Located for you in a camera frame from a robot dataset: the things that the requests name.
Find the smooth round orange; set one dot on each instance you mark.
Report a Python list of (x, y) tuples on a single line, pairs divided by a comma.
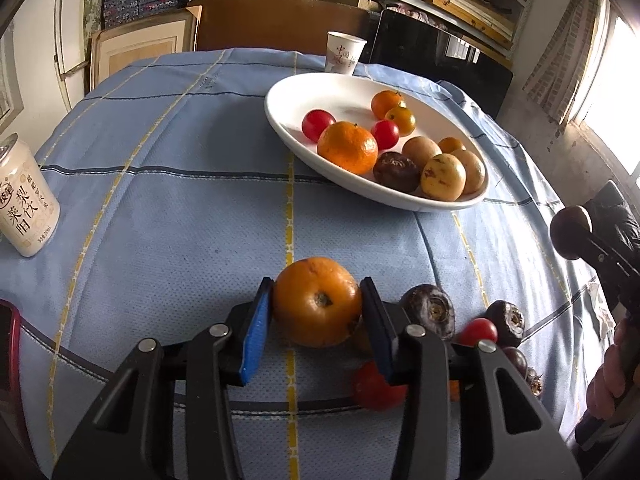
[(315, 300)]

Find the white beverage can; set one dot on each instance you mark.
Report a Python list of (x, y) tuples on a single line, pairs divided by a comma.
[(27, 205)]

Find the white door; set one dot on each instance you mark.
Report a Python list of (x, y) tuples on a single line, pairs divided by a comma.
[(70, 20)]

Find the beige framed panel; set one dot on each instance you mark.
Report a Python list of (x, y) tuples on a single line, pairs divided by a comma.
[(135, 50)]

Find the red cherry tomato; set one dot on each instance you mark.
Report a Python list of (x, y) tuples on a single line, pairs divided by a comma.
[(480, 331), (317, 124), (385, 135), (372, 387)]

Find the printed paper cup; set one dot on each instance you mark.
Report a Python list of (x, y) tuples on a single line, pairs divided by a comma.
[(344, 52)]

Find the dark purple round fruit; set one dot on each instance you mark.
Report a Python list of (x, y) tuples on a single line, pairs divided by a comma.
[(515, 360)]

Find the dark passion fruit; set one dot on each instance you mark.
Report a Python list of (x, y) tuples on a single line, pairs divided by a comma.
[(567, 232)]

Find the brown cardboard sheet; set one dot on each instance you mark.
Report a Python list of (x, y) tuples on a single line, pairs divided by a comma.
[(260, 25)]

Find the spotted tan round fruit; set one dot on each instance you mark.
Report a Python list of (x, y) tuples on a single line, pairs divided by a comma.
[(442, 177)]

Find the small mandarin orange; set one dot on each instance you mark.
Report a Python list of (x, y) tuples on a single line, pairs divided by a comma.
[(386, 102)]

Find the patterned curtain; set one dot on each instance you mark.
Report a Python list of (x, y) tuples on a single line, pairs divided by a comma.
[(565, 60)]

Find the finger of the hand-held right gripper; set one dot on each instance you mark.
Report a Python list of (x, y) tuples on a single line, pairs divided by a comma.
[(610, 260)]

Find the person's right hand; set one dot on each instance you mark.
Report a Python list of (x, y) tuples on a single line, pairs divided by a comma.
[(607, 380)]

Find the black puffy jacket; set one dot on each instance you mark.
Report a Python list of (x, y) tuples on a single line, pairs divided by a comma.
[(615, 210)]

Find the large mandarin orange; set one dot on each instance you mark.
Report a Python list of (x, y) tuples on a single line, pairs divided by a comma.
[(347, 147)]

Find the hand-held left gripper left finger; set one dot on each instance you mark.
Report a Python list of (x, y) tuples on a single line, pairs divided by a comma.
[(255, 330)]

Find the white plate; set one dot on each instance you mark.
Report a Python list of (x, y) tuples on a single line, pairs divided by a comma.
[(325, 95)]

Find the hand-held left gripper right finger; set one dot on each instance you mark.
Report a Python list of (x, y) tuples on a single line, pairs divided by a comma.
[(377, 330)]

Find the bright window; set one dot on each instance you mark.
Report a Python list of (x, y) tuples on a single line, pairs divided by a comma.
[(620, 85)]

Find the black panel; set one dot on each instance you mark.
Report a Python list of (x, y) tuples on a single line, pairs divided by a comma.
[(425, 45)]

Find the red-edged black object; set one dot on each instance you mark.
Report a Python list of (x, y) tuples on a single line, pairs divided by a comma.
[(7, 360)]

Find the small orange fruit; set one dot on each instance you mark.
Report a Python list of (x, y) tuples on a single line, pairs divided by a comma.
[(451, 144), (454, 391)]

